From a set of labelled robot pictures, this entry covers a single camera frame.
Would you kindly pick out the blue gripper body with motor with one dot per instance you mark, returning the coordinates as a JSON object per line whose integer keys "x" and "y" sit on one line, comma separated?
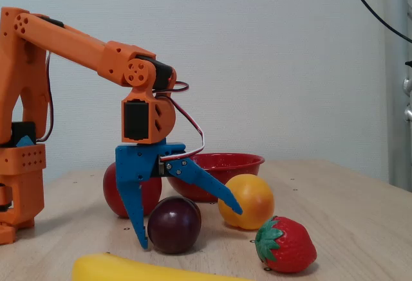
{"x": 136, "y": 165}

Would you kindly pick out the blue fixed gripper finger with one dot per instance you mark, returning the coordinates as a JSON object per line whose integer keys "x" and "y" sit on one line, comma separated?
{"x": 135, "y": 210}

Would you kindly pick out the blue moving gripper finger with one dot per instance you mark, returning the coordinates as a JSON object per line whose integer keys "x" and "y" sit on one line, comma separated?
{"x": 199, "y": 178}

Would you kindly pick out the dark purple plum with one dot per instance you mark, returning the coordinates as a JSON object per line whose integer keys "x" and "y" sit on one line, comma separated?
{"x": 174, "y": 226}

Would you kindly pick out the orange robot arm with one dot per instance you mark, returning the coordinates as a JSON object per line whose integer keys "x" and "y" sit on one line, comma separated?
{"x": 71, "y": 46}

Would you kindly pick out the red speckled bowl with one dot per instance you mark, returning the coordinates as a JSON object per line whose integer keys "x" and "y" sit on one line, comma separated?
{"x": 225, "y": 165}

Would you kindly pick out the red apple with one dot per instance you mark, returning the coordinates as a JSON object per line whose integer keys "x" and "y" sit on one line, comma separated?
{"x": 111, "y": 194}

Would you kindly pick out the yellow toy banana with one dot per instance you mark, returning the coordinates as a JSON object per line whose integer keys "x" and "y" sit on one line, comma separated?
{"x": 128, "y": 269}

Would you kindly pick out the orange yellow peach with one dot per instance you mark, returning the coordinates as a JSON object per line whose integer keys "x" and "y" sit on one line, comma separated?
{"x": 254, "y": 204}

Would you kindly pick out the red toy strawberry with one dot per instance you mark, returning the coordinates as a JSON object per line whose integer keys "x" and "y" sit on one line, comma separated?
{"x": 289, "y": 245}

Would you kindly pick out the grey metal pole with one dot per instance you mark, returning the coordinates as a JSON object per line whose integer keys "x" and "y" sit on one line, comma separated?
{"x": 394, "y": 101}

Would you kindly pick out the chrome pipe fitting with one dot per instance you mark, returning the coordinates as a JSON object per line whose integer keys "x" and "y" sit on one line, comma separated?
{"x": 408, "y": 112}
{"x": 407, "y": 86}

